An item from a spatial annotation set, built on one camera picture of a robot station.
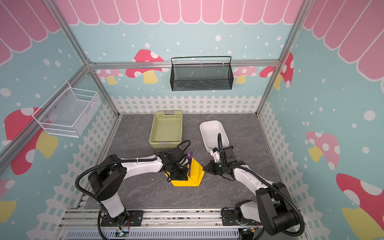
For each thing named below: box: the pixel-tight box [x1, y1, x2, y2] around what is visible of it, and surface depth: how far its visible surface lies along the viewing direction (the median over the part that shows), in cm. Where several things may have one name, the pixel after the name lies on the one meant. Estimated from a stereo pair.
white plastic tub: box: [199, 120, 230, 153], surface depth 111 cm
